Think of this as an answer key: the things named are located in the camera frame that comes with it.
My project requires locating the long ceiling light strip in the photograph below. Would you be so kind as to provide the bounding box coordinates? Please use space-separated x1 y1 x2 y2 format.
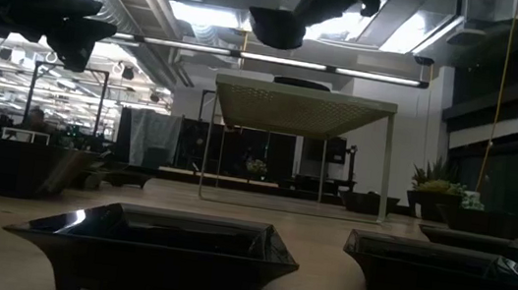
101 29 432 90

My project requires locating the person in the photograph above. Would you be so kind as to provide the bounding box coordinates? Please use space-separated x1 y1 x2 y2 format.
17 104 59 136

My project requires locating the black monitor on stand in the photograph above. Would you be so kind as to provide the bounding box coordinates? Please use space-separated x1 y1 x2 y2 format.
298 131 361 184

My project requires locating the grey fabric cover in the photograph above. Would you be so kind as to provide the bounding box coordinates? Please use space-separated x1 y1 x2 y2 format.
123 106 184 171

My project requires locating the black room divider panel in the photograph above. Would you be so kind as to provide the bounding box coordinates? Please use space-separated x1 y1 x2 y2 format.
174 116 300 186

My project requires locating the small distant potted plant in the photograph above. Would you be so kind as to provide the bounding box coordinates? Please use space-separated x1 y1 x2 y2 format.
245 156 270 180

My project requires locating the potted succulent plant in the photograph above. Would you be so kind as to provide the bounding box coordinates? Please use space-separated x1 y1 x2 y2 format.
403 152 491 228

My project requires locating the large silver spiral duct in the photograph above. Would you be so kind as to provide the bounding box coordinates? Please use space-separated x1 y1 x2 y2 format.
32 0 194 89

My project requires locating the black metal rack frame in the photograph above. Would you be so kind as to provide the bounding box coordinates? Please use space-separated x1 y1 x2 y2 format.
22 60 112 141

